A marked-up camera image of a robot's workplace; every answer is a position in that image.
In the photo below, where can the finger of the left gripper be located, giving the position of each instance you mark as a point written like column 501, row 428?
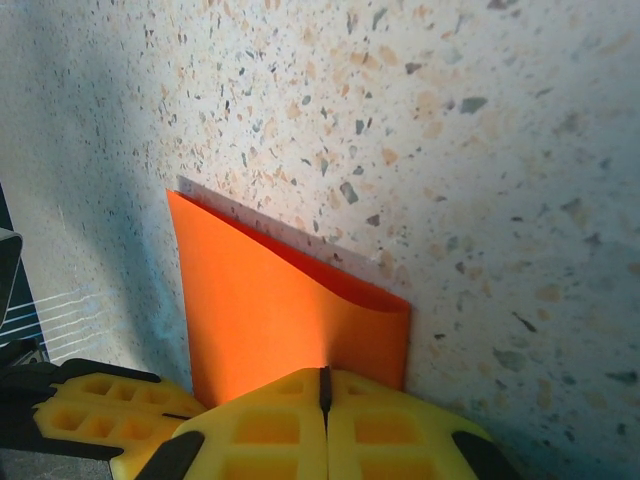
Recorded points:
column 100, row 427
column 125, row 392

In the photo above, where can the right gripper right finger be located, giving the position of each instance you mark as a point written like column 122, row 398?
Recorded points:
column 390, row 435

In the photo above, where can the orange square paper sheet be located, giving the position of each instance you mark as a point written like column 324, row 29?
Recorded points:
column 250, row 310

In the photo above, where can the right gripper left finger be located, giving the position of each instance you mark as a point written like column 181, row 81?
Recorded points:
column 260, row 435

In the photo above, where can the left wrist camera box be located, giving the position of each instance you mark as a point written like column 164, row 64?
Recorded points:
column 10, row 270

